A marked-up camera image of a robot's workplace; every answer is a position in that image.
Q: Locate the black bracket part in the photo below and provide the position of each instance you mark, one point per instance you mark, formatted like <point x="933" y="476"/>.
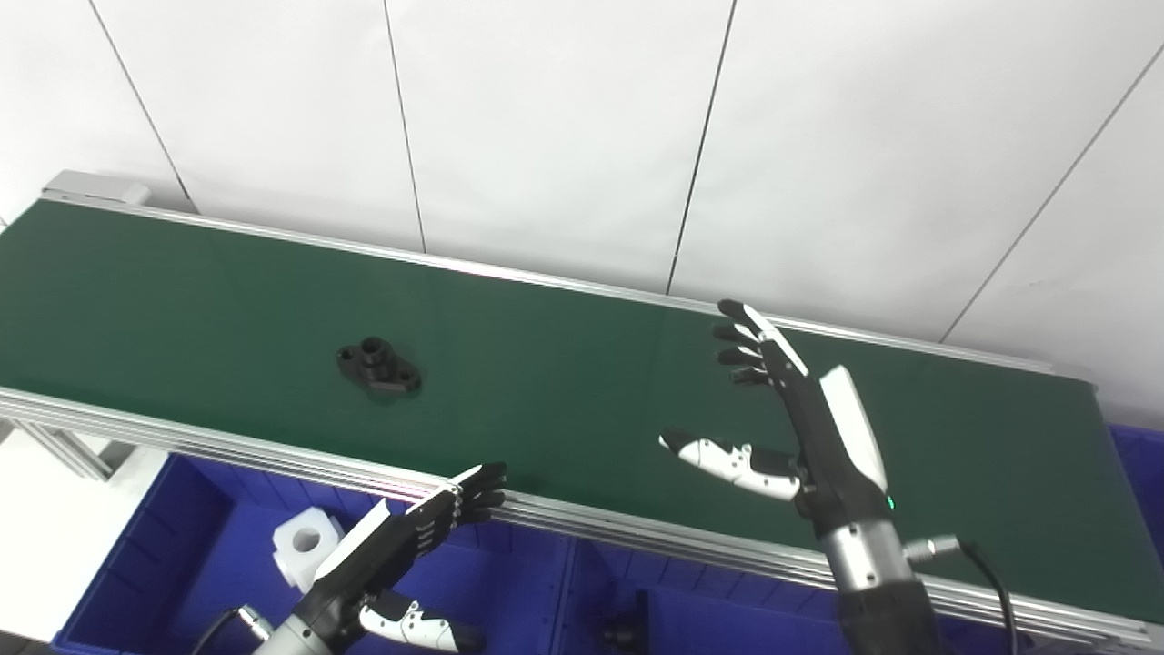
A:
<point x="632" y="628"/>

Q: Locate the white board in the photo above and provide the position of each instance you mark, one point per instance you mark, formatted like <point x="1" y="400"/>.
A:
<point x="55" y="546"/>

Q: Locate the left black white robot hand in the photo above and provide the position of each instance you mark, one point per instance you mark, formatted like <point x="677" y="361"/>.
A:
<point x="382" y="550"/>

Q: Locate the green conveyor belt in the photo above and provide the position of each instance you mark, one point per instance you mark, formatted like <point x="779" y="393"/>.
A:
<point x="564" y="391"/>
<point x="227" y="446"/>

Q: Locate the large blue plastic bin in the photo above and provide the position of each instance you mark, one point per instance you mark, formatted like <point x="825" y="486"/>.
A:
<point x="1141" y="455"/>

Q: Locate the black flanged part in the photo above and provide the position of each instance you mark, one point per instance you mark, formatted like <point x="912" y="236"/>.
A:
<point x="382" y="371"/>

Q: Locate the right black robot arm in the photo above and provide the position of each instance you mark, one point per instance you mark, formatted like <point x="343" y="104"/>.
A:
<point x="878" y="591"/>

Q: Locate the white block part with hole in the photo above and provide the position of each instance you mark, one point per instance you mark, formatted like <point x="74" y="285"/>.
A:
<point x="291" y="555"/>

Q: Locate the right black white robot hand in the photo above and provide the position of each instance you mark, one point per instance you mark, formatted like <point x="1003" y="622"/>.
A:
<point x="832" y="455"/>

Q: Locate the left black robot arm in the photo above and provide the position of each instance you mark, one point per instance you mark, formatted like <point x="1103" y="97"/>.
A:
<point x="296" y="641"/>

